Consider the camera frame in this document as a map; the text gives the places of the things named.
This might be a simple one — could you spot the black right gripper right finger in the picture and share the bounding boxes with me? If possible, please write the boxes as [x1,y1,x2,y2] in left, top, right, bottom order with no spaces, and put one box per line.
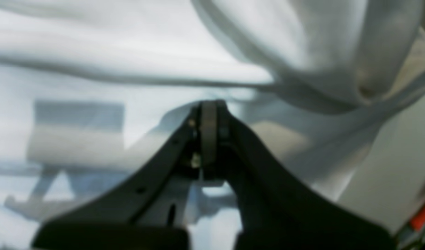
[202,101,396,250]

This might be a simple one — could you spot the white t-shirt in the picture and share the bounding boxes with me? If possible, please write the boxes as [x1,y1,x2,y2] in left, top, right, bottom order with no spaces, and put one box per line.
[0,0,425,250]

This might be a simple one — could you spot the orange grey pliers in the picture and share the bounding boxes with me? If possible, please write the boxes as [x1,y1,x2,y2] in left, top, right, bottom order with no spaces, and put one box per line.
[395,204,425,250]

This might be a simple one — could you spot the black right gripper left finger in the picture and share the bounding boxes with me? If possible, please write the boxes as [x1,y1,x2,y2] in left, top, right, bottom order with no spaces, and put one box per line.
[32,104,202,250]

